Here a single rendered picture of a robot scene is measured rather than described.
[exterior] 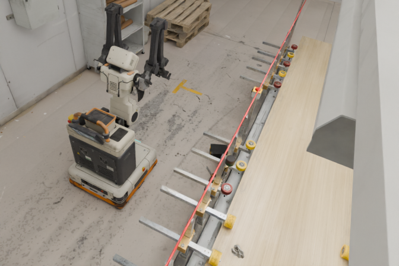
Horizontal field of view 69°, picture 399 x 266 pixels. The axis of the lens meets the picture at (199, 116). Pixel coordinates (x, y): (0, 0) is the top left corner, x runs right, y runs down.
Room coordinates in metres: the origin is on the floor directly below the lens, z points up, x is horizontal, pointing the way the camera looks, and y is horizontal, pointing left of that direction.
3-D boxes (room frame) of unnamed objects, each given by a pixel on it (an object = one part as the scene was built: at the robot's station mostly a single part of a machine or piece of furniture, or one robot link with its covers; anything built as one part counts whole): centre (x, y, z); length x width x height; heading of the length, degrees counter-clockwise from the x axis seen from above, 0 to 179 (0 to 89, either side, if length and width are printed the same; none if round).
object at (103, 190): (1.49, 0.85, 0.23); 0.41 x 0.02 x 0.08; 71
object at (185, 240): (0.79, -0.04, 0.95); 0.14 x 0.06 x 0.05; 162
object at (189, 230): (0.81, -0.05, 0.90); 0.04 x 0.04 x 0.48; 72
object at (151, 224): (0.79, 0.02, 0.95); 0.50 x 0.04 x 0.04; 72
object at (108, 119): (1.69, 0.81, 0.87); 0.23 x 0.15 x 0.11; 71
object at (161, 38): (2.17, 0.42, 1.41); 0.11 x 0.06 x 0.43; 71
